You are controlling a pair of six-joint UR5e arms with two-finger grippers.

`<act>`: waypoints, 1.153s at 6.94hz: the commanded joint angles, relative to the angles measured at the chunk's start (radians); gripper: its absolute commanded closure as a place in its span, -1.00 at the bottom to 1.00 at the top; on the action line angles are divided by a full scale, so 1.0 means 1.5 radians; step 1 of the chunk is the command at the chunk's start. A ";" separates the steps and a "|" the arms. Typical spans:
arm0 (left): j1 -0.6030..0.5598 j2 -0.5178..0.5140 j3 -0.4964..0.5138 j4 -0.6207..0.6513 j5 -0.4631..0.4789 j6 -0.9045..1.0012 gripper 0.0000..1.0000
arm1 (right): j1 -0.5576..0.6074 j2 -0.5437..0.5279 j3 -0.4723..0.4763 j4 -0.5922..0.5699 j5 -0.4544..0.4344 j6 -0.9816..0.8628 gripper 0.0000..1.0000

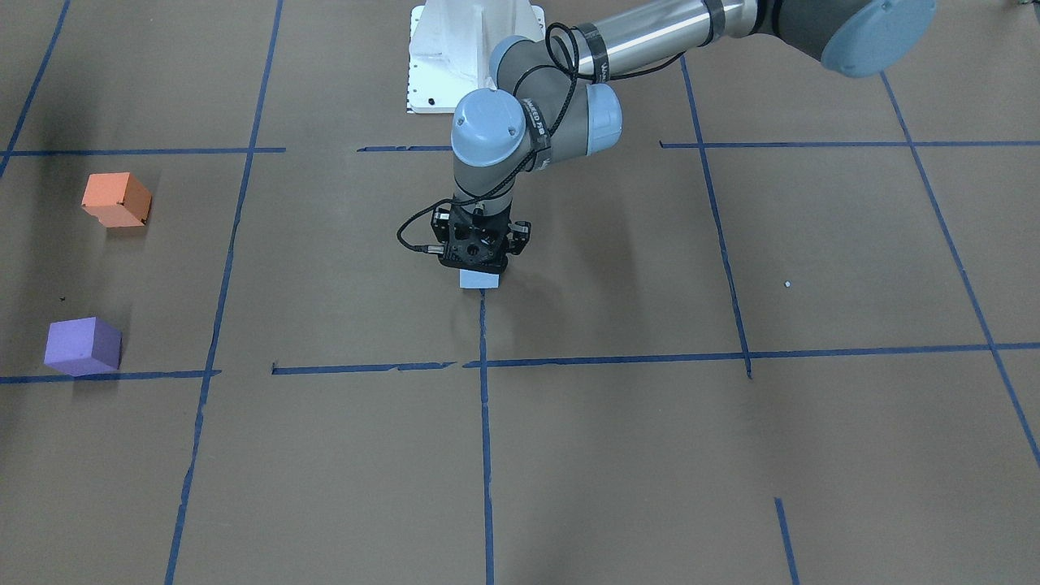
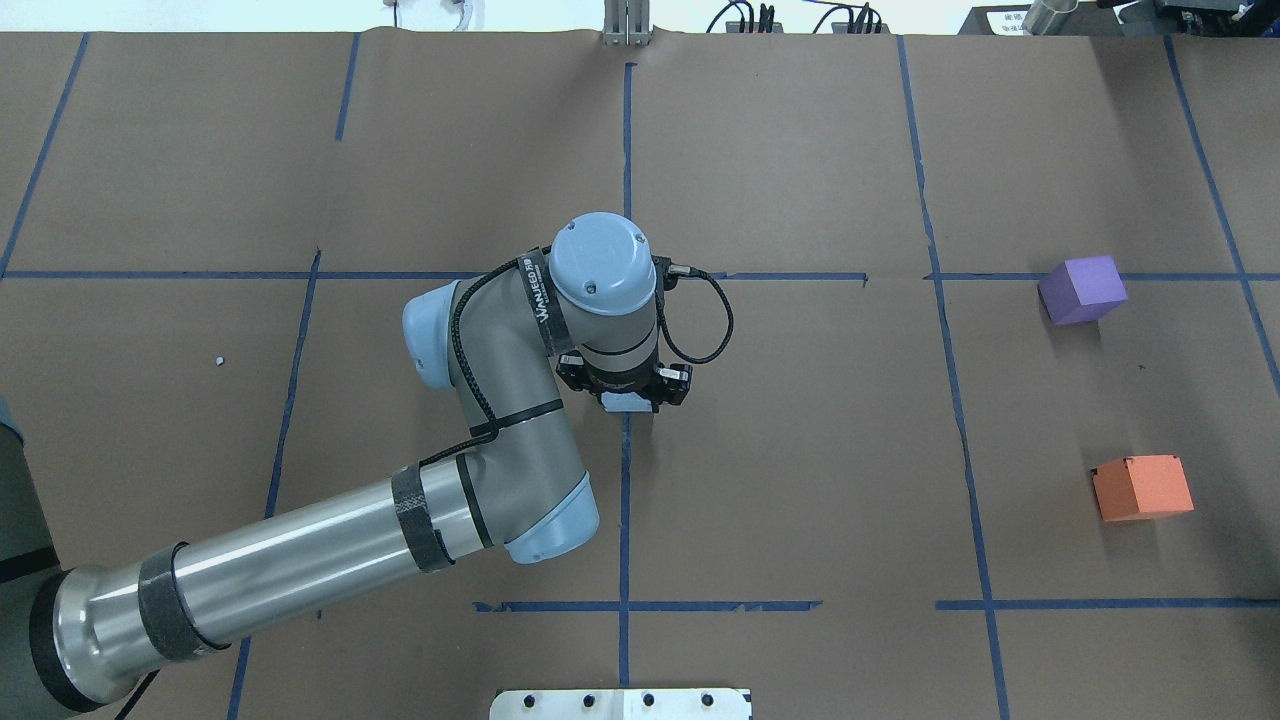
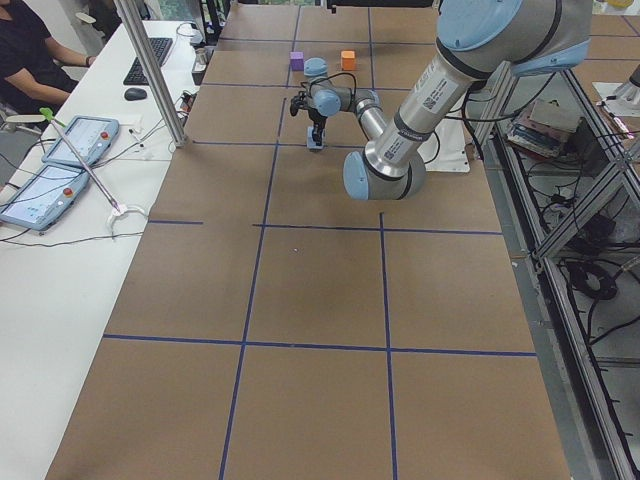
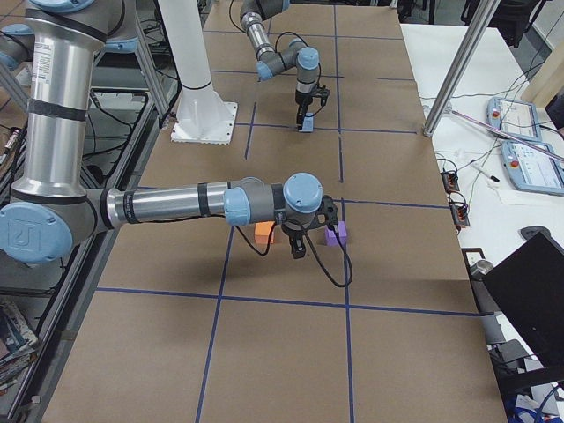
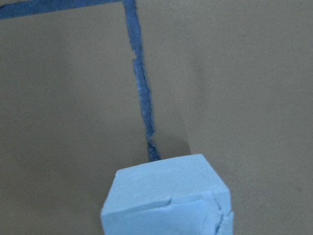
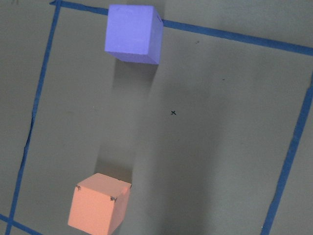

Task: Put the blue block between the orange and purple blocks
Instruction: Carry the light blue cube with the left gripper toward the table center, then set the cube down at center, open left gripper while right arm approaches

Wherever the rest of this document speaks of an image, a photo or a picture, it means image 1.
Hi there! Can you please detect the black braided cable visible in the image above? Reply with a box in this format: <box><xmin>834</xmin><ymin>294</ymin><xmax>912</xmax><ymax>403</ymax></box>
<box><xmin>396</xmin><ymin>22</ymin><xmax>687</xmax><ymax>253</ymax></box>

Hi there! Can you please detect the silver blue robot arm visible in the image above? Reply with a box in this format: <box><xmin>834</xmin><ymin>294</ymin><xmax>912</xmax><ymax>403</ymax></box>
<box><xmin>415</xmin><ymin>1</ymin><xmax>937</xmax><ymax>275</ymax></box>

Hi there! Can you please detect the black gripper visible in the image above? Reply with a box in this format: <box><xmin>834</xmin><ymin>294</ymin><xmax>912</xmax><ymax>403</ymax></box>
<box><xmin>439</xmin><ymin>206</ymin><xmax>510</xmax><ymax>273</ymax></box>

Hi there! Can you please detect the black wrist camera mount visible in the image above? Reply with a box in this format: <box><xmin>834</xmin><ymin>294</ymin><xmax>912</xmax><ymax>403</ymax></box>
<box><xmin>431</xmin><ymin>208</ymin><xmax>531</xmax><ymax>256</ymax></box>

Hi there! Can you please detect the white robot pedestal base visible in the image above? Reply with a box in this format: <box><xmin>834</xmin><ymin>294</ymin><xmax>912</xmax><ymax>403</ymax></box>
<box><xmin>406</xmin><ymin>1</ymin><xmax>546</xmax><ymax>115</ymax></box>

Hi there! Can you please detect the purple foam block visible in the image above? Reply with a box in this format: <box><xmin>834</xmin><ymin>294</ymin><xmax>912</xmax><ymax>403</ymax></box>
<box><xmin>42</xmin><ymin>316</ymin><xmax>122</xmax><ymax>377</ymax></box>

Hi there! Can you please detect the orange foam block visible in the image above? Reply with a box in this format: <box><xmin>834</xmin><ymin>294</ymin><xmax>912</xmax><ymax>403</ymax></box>
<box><xmin>80</xmin><ymin>171</ymin><xmax>153</xmax><ymax>228</ymax></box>

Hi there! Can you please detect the light blue foam block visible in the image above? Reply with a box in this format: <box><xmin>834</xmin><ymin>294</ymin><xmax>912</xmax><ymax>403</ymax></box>
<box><xmin>458</xmin><ymin>269</ymin><xmax>501</xmax><ymax>290</ymax></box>

